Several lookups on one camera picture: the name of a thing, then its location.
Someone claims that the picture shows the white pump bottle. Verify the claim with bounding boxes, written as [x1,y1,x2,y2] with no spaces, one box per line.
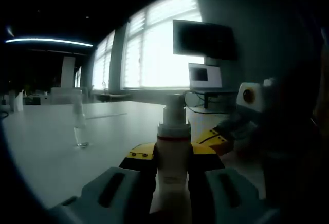
[150,93,193,224]

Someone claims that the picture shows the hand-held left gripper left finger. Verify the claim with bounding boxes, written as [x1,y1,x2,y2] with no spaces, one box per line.
[48,143,157,224]

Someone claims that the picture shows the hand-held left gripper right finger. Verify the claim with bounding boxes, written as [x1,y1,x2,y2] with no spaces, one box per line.
[189,141,280,224]

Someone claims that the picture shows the narrow window with blinds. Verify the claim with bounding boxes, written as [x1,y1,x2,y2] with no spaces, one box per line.
[92,30,115,90]

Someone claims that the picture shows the white square pillar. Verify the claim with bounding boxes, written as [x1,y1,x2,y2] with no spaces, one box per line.
[61,56,76,88]

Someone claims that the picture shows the black laptop cables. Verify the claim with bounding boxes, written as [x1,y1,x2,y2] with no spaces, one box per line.
[185,91,232,114]

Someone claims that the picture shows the black laptop stand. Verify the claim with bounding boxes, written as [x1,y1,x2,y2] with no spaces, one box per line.
[191,87,237,109]

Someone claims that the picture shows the potted green plant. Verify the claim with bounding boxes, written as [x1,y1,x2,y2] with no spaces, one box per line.
[9,90,24,113]

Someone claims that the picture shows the clear plastic bottle cover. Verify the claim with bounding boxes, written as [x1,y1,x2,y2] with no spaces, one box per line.
[72,98,85,128]

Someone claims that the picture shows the wide window with blinds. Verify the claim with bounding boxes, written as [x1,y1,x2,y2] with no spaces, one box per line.
[123,0,204,90]

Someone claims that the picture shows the clear pump bottle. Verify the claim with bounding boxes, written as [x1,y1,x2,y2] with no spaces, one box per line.
[72,98,90,148]

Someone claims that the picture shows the curved ceiling light strip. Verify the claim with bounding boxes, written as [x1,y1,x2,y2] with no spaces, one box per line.
[5,38,94,48]

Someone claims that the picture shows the black wall monitor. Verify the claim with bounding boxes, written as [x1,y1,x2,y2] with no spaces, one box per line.
[172,20,237,61]

